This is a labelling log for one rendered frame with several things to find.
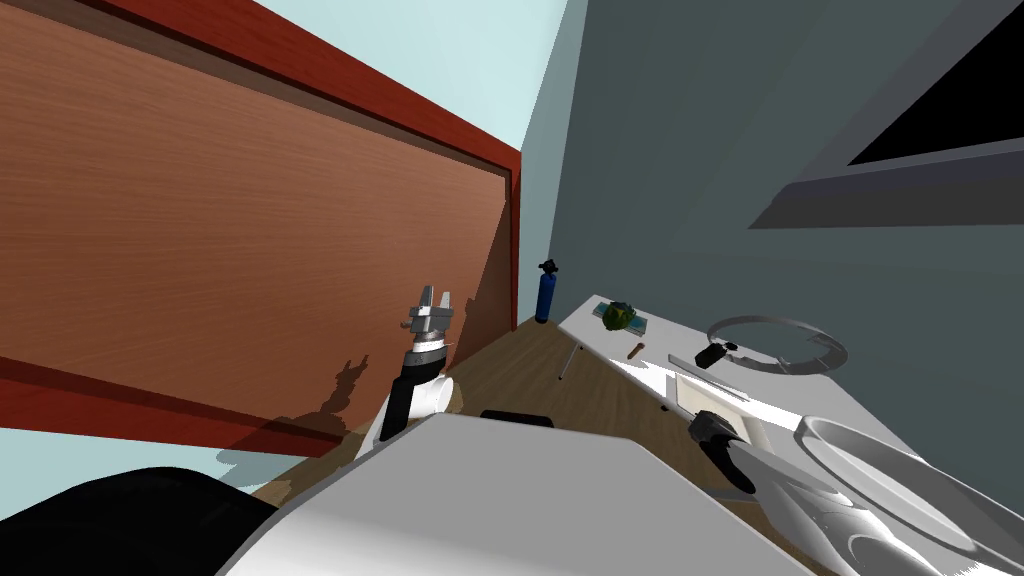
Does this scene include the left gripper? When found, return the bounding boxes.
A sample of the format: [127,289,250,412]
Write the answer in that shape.
[399,284,455,342]

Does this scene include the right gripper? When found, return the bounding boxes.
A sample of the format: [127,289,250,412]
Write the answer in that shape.
[687,408,731,446]

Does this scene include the white flat box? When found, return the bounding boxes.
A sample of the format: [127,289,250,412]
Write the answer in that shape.
[674,372,775,451]

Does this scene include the grey flat bar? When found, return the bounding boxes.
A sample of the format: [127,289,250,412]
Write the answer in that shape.
[667,353,751,401]

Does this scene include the blue fire extinguisher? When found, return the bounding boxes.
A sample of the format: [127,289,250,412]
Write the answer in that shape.
[533,257,561,326]

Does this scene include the teal flat book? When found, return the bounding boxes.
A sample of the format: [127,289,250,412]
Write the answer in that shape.
[591,306,649,337]

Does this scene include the white table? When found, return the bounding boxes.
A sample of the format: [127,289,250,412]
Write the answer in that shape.
[556,293,1024,576]

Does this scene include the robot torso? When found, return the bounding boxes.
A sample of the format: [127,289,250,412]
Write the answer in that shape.
[215,409,819,576]

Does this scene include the brown wooden door leaf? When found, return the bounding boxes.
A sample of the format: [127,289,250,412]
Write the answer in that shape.
[0,0,515,451]

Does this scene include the black window with grey frame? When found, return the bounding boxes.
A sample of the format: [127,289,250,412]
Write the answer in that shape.
[747,0,1024,232]

